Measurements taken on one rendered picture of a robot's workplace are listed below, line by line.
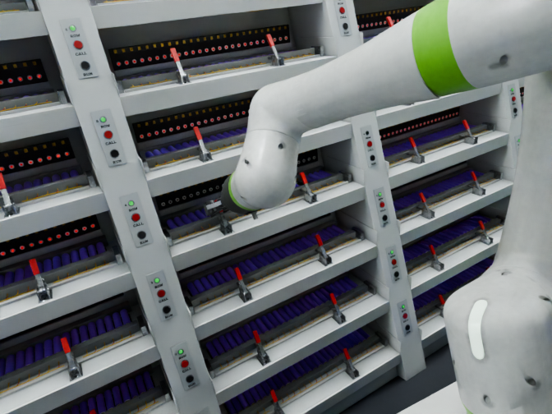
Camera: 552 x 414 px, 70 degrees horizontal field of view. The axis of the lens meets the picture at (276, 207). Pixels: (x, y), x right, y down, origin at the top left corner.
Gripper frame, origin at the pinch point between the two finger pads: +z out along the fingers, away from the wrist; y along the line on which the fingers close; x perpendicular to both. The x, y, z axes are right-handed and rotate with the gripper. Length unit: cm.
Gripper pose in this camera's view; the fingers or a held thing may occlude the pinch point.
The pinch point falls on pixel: (219, 208)
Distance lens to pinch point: 102.9
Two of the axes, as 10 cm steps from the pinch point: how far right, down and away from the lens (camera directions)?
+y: 8.6, -3.0, 4.0
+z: -3.7, 1.6, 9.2
